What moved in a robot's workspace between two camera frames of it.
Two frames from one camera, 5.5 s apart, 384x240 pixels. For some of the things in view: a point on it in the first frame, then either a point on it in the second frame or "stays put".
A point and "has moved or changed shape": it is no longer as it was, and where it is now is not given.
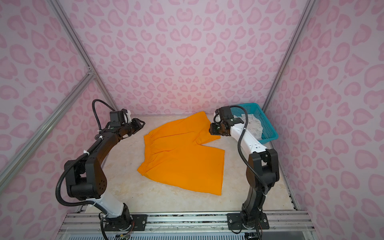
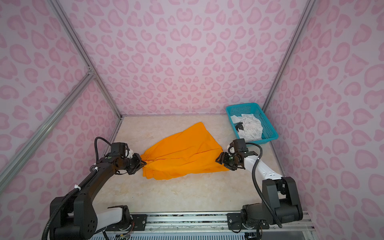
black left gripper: x=135 y=121 -> x=139 y=163
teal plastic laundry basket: x=269 y=133 stays put
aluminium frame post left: x=81 y=51 stays put
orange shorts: x=175 y=152 has moved or changed shape
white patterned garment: x=254 y=126 stays put
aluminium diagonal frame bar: x=36 y=140 stays put
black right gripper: x=212 y=130 -> x=223 y=159
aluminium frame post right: x=289 y=55 stays put
